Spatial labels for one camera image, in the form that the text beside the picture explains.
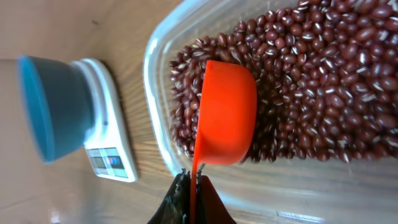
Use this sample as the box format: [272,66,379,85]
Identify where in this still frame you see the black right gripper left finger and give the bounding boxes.
[147,169,190,224]

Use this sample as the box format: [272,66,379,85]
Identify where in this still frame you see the blue plastic bowl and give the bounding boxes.
[17,55,94,163]

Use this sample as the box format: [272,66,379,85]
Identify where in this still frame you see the white digital kitchen scale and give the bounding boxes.
[72,58,139,182]

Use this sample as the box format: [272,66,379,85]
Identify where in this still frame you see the red adzuki beans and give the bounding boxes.
[169,0,397,162]

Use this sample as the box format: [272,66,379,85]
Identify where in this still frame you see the orange measuring scoop blue handle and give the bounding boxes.
[190,60,257,223]

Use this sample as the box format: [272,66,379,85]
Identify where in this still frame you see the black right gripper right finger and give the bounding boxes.
[196,169,236,224]

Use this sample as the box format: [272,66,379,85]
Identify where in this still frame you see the brown cardboard backdrop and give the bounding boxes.
[0,0,181,63]

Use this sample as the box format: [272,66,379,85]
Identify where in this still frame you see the clear plastic bean container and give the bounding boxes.
[144,0,397,223]

